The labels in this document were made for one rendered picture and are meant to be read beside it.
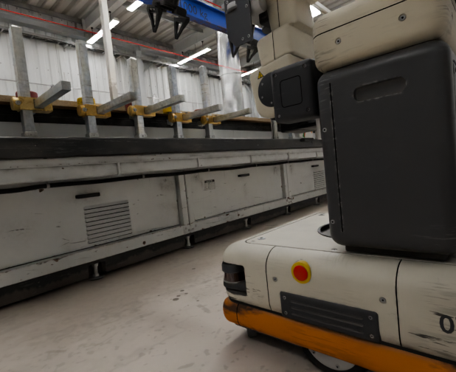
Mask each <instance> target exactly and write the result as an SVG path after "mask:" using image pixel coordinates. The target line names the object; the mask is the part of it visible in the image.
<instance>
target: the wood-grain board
mask: <svg viewBox="0 0 456 372"><path fill-rule="evenodd" d="M11 97H15V96H10V95H2V94H0V105H9V106H10V98H11ZM52 108H53V109H71V110H77V102H76V101H68V100H56V101H54V102H52ZM111 112H114V113H124V114H127V113H128V112H127V111H126V110H125V106H121V107H119V108H116V109H115V110H112V111H111ZM155 113H156V116H166V117H168V114H164V113H163V109H162V110H159V111H156V112H155ZM229 121H240V122H251V123H271V119H266V118H257V117H236V118H232V119H229Z"/></svg>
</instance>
